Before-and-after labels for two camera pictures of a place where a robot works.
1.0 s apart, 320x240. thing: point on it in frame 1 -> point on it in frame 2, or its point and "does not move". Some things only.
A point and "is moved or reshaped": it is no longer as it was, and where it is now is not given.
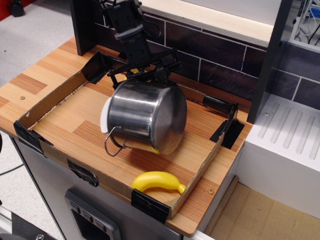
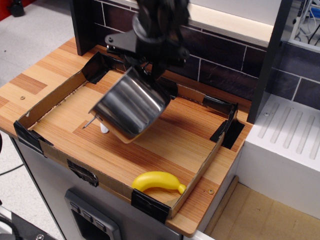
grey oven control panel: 87,221 does not move
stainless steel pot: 146,115 is moved or reshaped
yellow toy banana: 149,179 does not move
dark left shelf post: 83,16 does not move
